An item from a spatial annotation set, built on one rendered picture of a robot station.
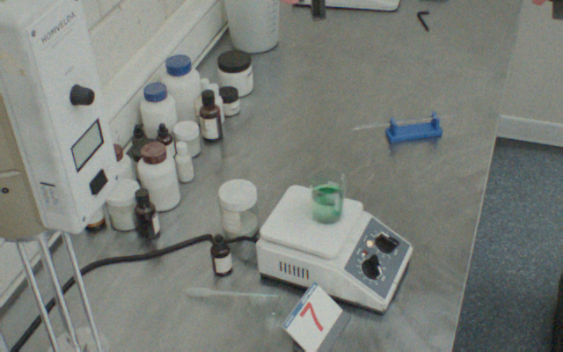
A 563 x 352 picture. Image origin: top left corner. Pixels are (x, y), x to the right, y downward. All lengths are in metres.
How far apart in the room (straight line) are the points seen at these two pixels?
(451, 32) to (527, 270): 0.80
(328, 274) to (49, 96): 0.59
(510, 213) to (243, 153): 1.23
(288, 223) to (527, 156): 1.66
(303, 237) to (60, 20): 0.59
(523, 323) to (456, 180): 0.87
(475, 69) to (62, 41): 1.16
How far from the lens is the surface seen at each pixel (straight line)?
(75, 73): 0.60
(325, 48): 1.68
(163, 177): 1.22
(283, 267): 1.10
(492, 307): 2.14
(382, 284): 1.08
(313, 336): 1.05
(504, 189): 2.51
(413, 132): 1.41
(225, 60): 1.51
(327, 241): 1.07
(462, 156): 1.38
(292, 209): 1.12
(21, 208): 0.66
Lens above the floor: 1.58
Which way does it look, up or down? 38 degrees down
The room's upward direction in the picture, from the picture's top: 3 degrees counter-clockwise
